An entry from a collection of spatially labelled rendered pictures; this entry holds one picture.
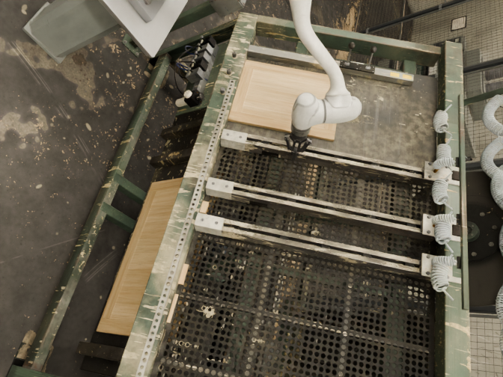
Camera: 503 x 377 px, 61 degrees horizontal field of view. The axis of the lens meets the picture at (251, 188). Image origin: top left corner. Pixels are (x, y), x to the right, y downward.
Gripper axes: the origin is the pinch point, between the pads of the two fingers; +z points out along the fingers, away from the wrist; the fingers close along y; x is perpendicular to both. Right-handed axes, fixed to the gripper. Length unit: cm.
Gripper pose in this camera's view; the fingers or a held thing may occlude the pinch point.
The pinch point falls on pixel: (294, 154)
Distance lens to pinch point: 208.3
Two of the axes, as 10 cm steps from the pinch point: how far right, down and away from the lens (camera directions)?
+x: 2.1, -8.6, 4.7
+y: 9.8, 2.0, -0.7
